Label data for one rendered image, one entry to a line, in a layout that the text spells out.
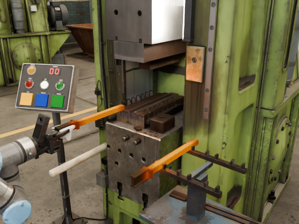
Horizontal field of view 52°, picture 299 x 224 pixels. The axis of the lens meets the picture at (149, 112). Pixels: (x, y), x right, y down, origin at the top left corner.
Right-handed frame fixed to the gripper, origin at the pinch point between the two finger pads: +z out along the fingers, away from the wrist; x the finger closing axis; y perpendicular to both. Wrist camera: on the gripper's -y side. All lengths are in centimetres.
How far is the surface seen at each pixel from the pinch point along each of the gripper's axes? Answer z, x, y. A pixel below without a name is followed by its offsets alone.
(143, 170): 1.7, 38.4, 9.5
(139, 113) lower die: 42.8, 3.9, 7.5
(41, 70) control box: 29, -60, -10
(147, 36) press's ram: 42, 9, -34
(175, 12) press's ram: 63, 12, -44
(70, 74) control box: 36, -43, -8
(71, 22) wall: 604, -728, 42
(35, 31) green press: 275, -435, 19
